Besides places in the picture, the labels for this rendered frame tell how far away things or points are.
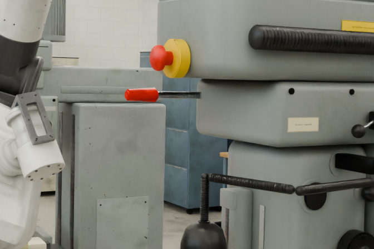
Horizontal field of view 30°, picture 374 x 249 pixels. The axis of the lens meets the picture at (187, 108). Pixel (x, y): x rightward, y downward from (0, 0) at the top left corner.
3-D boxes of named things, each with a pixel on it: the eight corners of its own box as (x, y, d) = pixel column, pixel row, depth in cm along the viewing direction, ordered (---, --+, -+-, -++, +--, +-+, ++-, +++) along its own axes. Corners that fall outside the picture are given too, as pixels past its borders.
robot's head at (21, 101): (15, 165, 111) (25, 145, 105) (-1, 118, 114) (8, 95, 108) (52, 156, 115) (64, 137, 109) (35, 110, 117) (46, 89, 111)
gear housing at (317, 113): (276, 149, 102) (279, 80, 102) (192, 134, 123) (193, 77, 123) (433, 142, 119) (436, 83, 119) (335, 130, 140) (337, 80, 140)
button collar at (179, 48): (178, 78, 104) (180, 38, 104) (160, 77, 109) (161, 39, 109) (190, 78, 105) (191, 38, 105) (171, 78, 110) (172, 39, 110)
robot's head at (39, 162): (9, 189, 110) (39, 164, 105) (-10, 132, 113) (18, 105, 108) (43, 185, 115) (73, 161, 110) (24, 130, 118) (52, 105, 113)
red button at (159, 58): (158, 71, 103) (158, 44, 103) (146, 70, 107) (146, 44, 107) (177, 71, 105) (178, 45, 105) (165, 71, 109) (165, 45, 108)
